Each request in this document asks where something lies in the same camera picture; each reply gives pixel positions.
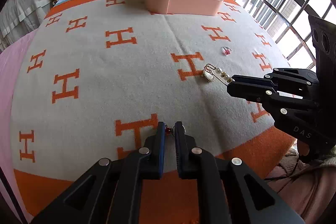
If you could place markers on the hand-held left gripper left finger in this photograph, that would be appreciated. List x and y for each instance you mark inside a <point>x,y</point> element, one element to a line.
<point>160,150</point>

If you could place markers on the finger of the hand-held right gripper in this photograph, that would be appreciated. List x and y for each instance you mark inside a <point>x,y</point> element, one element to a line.
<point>249,91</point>
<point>252,79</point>

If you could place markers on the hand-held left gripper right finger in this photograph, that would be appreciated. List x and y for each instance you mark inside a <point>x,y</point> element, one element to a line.
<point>179,150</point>

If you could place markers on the small red bead charm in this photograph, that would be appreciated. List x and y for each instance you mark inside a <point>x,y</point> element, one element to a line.
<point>168,130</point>

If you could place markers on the gold pearl pin brooch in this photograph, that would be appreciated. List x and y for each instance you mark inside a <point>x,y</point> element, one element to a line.
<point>225,76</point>

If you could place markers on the person's right hand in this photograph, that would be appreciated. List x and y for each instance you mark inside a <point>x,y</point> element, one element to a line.
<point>301,147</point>

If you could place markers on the orange patterned blanket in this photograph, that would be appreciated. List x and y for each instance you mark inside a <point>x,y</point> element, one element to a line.
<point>105,69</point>

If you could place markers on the pink bedsheet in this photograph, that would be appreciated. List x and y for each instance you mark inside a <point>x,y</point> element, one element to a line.
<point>10,69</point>

